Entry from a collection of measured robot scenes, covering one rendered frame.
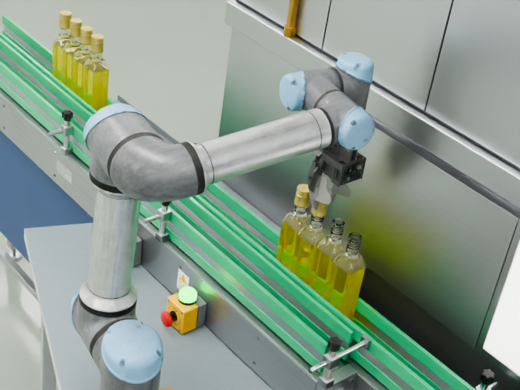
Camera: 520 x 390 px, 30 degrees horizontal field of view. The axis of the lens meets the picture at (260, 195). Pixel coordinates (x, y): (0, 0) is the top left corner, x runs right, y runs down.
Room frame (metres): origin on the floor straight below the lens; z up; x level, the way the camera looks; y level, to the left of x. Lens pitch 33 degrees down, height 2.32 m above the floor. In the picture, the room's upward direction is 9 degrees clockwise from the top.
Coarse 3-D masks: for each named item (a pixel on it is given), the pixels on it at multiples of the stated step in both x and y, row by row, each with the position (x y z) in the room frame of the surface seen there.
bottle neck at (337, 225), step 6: (336, 222) 1.76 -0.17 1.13; (342, 222) 1.76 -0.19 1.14; (330, 228) 1.75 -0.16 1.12; (336, 228) 1.74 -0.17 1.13; (342, 228) 1.75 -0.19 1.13; (330, 234) 1.75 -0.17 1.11; (336, 234) 1.74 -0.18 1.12; (342, 234) 1.75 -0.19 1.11; (330, 240) 1.74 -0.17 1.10; (336, 240) 1.74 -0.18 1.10
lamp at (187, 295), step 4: (184, 288) 1.80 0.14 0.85; (188, 288) 1.80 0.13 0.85; (192, 288) 1.81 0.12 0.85; (180, 292) 1.79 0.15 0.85; (184, 292) 1.78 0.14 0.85; (188, 292) 1.78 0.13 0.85; (192, 292) 1.79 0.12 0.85; (196, 292) 1.80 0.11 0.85; (180, 296) 1.78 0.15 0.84; (184, 296) 1.78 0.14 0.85; (188, 296) 1.78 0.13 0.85; (192, 296) 1.78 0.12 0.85; (196, 296) 1.79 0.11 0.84; (180, 300) 1.78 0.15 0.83; (184, 300) 1.77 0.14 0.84; (188, 300) 1.77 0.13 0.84; (192, 300) 1.78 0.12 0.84; (196, 300) 1.79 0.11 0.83; (184, 304) 1.77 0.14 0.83; (188, 304) 1.77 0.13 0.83; (192, 304) 1.78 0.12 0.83
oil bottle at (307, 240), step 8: (304, 232) 1.78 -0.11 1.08; (312, 232) 1.77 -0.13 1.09; (320, 232) 1.78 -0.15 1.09; (296, 240) 1.79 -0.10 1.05; (304, 240) 1.77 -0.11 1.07; (312, 240) 1.76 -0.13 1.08; (320, 240) 1.77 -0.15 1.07; (296, 248) 1.79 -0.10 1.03; (304, 248) 1.77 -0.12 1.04; (312, 248) 1.76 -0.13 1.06; (296, 256) 1.78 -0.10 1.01; (304, 256) 1.77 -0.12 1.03; (312, 256) 1.76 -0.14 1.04; (296, 264) 1.78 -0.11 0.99; (304, 264) 1.76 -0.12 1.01; (312, 264) 1.76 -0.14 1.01; (296, 272) 1.78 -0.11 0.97; (304, 272) 1.76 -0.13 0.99; (304, 280) 1.76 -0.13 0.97
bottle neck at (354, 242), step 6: (354, 234) 1.72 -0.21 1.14; (360, 234) 1.72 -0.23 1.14; (348, 240) 1.70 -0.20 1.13; (354, 240) 1.70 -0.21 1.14; (360, 240) 1.70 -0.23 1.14; (348, 246) 1.70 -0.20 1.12; (354, 246) 1.70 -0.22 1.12; (360, 246) 1.71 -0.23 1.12; (348, 252) 1.70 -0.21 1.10; (354, 252) 1.70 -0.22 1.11
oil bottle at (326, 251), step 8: (328, 240) 1.75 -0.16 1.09; (320, 248) 1.74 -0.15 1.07; (328, 248) 1.73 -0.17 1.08; (336, 248) 1.73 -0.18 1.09; (344, 248) 1.74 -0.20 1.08; (320, 256) 1.74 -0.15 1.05; (328, 256) 1.72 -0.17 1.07; (320, 264) 1.74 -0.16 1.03; (328, 264) 1.72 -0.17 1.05; (312, 272) 1.75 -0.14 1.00; (320, 272) 1.73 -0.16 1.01; (328, 272) 1.72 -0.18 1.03; (312, 280) 1.75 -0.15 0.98; (320, 280) 1.73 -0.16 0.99; (312, 288) 1.74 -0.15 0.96; (320, 288) 1.73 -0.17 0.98
